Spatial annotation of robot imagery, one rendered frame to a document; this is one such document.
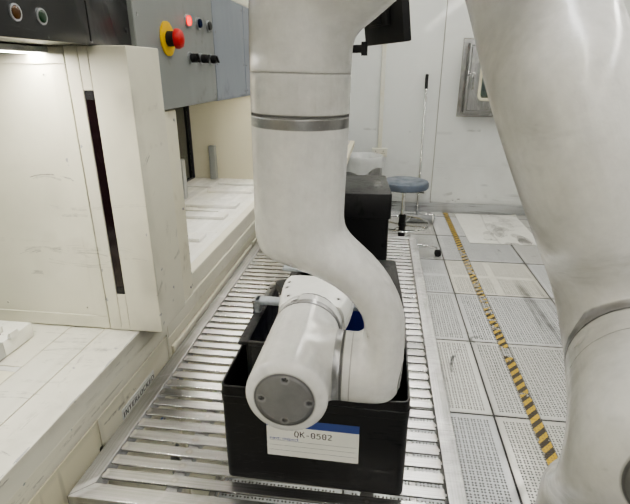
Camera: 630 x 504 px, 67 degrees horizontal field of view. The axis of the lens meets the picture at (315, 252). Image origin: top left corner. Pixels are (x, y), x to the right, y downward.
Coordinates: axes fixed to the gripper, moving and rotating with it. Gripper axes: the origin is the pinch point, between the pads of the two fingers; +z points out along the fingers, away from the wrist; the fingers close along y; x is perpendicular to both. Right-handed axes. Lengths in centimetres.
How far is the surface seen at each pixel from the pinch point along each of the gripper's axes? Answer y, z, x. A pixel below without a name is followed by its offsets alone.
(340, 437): 4.1, -13.9, -19.7
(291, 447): -3.2, -13.9, -22.5
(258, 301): -10.9, -1.0, -5.2
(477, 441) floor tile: 50, 87, -106
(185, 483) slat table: -19.7, -16.2, -29.8
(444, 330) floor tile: 46, 174, -106
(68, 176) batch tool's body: -48, 9, 12
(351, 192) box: -1, 74, -5
